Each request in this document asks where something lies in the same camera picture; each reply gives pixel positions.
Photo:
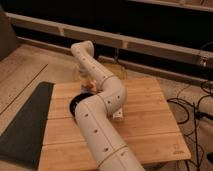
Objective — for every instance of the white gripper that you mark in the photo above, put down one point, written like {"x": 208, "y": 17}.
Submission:
{"x": 84, "y": 76}

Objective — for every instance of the orange red pepper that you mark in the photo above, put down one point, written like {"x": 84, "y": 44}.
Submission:
{"x": 90, "y": 85}

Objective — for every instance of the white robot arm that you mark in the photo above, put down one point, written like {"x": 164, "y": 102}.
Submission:
{"x": 108, "y": 149}

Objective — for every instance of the dark round bowl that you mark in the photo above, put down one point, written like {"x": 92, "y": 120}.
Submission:
{"x": 76, "y": 100}

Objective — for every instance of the white bottle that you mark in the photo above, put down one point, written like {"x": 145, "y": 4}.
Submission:
{"x": 118, "y": 115}

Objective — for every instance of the wooden table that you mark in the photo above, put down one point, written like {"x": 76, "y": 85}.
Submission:
{"x": 149, "y": 128}

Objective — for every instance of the dark grey floor mat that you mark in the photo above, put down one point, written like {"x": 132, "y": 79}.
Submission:
{"x": 22, "y": 140}

